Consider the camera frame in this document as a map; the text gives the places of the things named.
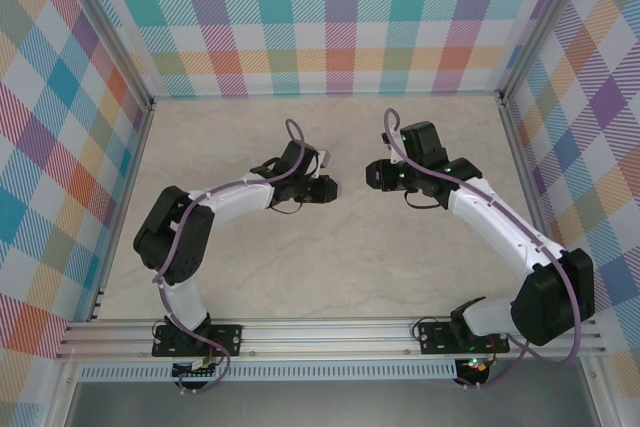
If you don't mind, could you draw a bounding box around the grey metal shelf panel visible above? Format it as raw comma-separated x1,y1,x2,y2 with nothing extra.
64,379,601,427

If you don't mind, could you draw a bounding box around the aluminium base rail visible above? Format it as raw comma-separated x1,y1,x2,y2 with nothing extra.
54,316,606,361

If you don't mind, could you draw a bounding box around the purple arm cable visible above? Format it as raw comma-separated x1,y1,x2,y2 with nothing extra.
382,107,586,391
152,118,307,395

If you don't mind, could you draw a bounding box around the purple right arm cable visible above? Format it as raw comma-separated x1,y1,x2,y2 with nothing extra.
382,107,586,391

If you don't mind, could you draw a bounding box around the circuit board with lights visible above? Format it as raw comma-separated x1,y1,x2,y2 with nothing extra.
457,356,494,377

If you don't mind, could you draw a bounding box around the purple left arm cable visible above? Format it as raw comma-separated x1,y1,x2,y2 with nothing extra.
152,118,307,395

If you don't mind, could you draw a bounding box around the aluminium corner post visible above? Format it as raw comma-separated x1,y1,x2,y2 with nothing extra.
58,0,155,113
497,0,595,106

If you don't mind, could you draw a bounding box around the aluminium table edge rail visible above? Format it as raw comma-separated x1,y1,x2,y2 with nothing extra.
87,99,157,323
497,94,559,253

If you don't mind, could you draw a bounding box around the white slotted cable duct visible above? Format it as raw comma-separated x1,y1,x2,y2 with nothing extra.
77,359,459,382

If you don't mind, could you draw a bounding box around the black connector circuit board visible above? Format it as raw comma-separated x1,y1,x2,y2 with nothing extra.
172,354,220,382

